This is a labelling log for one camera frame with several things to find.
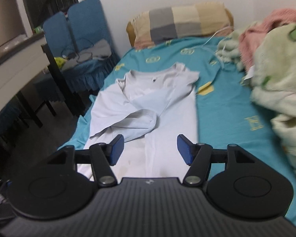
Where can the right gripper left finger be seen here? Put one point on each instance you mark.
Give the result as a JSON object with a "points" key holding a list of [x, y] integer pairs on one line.
{"points": [[100, 156]]}

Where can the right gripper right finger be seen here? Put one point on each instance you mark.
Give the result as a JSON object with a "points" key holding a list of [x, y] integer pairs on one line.
{"points": [[200, 157]]}

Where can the white t-shirt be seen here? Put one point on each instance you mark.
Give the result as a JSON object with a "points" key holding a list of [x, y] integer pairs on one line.
{"points": [[150, 110]]}

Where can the teal patterned bed sheet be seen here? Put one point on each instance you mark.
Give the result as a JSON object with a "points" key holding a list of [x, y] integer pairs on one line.
{"points": [[225, 113]]}

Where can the black dining chair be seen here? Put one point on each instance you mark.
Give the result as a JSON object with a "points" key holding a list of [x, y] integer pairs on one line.
{"points": [[72, 100]]}

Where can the grey cloth on chair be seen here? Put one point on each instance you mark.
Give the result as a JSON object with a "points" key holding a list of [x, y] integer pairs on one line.
{"points": [[99, 51]]}

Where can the green plush blanket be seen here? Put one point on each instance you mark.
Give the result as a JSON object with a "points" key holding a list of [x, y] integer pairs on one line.
{"points": [[273, 81]]}

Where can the pink fleece blanket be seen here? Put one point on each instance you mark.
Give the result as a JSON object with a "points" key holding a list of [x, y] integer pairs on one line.
{"points": [[253, 36]]}

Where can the white desk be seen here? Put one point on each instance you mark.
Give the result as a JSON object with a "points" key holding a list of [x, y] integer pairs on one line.
{"points": [[21, 68]]}

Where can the blue covered chair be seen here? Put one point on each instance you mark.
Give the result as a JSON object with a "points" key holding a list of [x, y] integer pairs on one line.
{"points": [[69, 33]]}

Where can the checkered beige grey pillow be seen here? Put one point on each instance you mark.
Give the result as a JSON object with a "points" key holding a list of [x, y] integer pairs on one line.
{"points": [[161, 25]]}

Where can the cardboard box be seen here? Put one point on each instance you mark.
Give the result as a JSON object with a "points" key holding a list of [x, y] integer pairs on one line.
{"points": [[11, 25]]}

